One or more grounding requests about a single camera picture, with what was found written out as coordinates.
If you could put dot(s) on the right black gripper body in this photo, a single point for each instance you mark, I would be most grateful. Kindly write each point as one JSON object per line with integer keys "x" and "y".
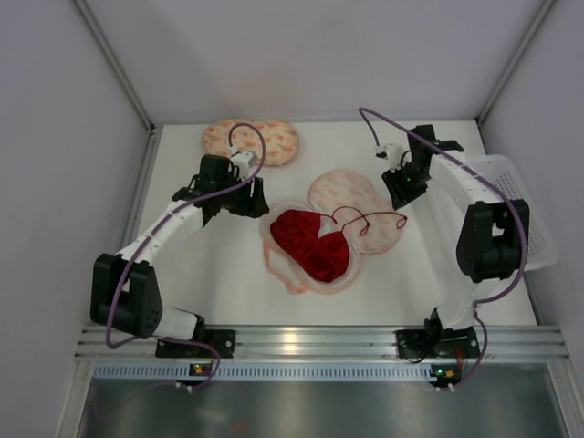
{"x": 402, "y": 188}

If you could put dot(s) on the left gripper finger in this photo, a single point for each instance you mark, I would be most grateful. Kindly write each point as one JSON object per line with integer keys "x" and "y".
{"x": 253, "y": 210}
{"x": 257, "y": 192}

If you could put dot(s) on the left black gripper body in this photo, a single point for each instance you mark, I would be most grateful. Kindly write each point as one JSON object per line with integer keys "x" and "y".
{"x": 249, "y": 197}

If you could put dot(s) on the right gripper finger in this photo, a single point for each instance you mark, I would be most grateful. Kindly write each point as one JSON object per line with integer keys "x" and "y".
{"x": 400, "y": 200}
{"x": 390, "y": 178}

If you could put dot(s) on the red bra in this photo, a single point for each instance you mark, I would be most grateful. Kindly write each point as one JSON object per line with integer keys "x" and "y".
{"x": 326, "y": 257}

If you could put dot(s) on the pink mesh laundry bag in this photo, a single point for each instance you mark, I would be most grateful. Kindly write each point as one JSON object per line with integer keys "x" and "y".
{"x": 281, "y": 138}
{"x": 328, "y": 192}

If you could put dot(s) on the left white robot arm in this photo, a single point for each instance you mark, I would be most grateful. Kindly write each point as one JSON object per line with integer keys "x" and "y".
{"x": 125, "y": 293}

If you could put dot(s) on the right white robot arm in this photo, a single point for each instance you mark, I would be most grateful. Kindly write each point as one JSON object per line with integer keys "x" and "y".
{"x": 484, "y": 231}

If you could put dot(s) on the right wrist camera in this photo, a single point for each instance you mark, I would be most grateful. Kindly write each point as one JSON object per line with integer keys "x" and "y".
{"x": 391, "y": 153}

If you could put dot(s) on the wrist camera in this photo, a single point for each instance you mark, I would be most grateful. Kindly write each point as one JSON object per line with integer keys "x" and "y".
{"x": 391, "y": 153}
{"x": 243, "y": 161}

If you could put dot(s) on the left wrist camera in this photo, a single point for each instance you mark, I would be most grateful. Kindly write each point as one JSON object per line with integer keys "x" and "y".
{"x": 243, "y": 161}

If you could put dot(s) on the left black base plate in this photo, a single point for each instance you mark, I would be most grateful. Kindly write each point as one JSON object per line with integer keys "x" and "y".
{"x": 206, "y": 342}

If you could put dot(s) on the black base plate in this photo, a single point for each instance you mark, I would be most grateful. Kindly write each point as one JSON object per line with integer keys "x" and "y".
{"x": 416, "y": 345}
{"x": 206, "y": 342}

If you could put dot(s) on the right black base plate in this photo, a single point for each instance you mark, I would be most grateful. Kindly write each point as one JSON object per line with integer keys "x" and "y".
{"x": 416, "y": 345}

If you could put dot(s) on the aluminium mounting rail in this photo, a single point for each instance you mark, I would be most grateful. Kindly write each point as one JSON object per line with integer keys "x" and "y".
{"x": 506, "y": 344}

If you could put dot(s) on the perforated cable duct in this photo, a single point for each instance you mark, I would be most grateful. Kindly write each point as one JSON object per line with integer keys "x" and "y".
{"x": 232, "y": 371}

